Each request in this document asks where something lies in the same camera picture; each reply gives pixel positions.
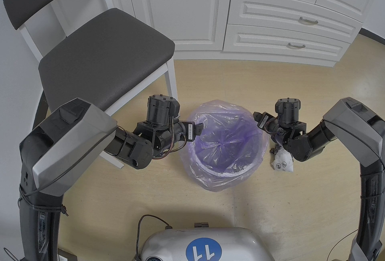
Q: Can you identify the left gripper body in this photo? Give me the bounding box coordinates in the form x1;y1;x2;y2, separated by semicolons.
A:
170;121;196;148

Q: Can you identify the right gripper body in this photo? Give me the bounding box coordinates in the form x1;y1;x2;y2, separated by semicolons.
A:
258;114;282;138

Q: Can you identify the purple plastic bag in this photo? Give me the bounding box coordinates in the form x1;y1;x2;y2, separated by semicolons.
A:
179;99;270;193

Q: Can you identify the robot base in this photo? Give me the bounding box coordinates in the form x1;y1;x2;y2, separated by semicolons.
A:
141;222;276;261

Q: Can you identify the grey trash bin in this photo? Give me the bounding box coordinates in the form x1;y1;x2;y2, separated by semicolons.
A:
190;105;261;185

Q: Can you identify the white printed wrapper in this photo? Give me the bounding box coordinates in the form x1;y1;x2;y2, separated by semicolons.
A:
270;148;294;173

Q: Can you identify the white chair with grey seat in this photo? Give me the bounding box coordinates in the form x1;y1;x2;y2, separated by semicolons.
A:
3;0;181;169

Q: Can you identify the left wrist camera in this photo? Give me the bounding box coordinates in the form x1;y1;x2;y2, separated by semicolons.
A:
169;100;181;122

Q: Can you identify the black cable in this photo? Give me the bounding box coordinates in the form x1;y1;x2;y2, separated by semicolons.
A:
327;231;357;261
136;215;174;261

